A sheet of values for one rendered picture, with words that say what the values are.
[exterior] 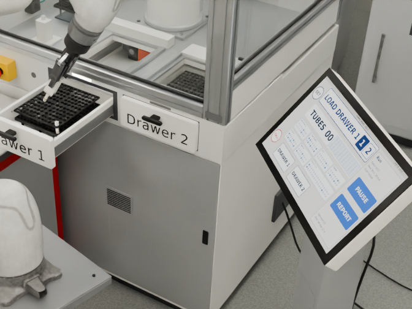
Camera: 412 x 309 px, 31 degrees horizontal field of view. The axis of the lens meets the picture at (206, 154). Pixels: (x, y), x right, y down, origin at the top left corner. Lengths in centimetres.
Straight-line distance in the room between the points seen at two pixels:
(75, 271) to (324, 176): 70
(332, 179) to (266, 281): 127
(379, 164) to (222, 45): 61
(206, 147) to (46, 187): 71
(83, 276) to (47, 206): 88
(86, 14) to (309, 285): 101
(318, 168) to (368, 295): 128
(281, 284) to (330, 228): 129
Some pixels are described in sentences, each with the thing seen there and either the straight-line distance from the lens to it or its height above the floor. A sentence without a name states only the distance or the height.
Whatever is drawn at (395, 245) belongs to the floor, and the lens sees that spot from 342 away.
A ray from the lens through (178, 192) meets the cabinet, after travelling 253.
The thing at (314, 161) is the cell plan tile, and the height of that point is 105.
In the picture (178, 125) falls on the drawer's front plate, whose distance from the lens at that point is 235.
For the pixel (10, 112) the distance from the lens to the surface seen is 249.
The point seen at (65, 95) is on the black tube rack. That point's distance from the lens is 251.
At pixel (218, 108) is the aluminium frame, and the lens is 226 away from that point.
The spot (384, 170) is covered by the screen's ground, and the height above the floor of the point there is 116.
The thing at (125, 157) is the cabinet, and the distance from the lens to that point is 259.
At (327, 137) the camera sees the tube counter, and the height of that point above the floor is 111.
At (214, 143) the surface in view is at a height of 87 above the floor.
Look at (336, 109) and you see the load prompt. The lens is 202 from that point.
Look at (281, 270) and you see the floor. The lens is 318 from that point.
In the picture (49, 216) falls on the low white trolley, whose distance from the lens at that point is 288.
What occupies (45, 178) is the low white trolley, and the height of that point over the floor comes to 52.
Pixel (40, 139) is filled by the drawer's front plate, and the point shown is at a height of 92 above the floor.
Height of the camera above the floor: 219
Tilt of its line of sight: 35 degrees down
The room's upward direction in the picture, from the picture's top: 4 degrees clockwise
